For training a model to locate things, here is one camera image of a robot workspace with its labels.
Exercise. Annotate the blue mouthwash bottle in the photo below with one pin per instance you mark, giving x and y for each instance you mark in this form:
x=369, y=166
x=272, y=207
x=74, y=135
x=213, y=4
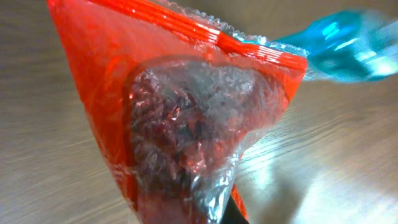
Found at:
x=351, y=46

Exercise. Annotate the red snack packet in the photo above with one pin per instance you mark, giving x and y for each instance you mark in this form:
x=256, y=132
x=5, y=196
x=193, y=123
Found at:
x=174, y=97

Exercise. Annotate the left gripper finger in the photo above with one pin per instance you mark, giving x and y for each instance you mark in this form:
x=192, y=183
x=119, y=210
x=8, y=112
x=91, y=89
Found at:
x=232, y=215

